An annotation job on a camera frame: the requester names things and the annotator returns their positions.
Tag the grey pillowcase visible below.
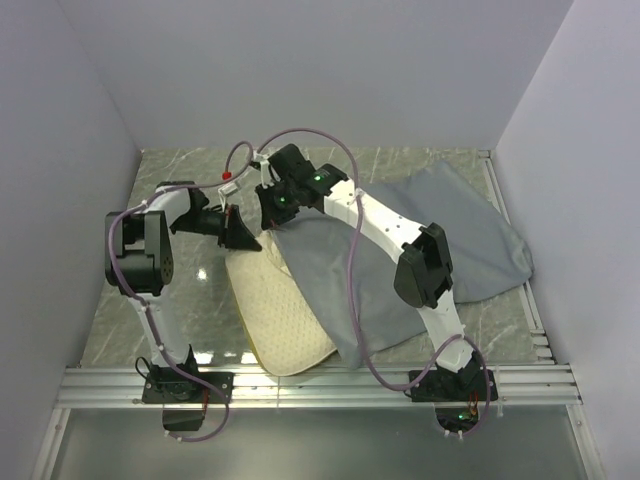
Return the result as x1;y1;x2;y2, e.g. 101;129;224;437
272;162;534;368

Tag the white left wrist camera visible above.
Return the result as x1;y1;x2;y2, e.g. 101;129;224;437
218;170;241;209

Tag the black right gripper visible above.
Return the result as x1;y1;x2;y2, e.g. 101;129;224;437
254;179;300;232

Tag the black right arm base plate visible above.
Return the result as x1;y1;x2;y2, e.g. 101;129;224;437
408;369;498;403

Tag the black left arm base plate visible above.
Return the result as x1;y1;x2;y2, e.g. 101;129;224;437
141;370;235;404

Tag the aluminium front rail frame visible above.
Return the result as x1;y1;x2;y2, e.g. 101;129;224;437
32;363;606;479

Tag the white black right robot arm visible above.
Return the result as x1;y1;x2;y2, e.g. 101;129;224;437
251;144;490;401

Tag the aluminium right side rail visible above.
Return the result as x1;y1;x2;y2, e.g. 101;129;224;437
478;150;556;364

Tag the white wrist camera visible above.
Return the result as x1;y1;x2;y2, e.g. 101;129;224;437
218;170;241;209
251;152;278;189

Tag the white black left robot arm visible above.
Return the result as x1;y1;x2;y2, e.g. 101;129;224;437
105;181;261;402

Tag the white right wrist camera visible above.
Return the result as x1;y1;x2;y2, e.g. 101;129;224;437
251;152;278;189

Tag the cream quilted pillow yellow edge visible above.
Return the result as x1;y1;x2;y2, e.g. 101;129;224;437
225;232;337;377

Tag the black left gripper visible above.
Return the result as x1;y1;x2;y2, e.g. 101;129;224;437
174;204;263;251

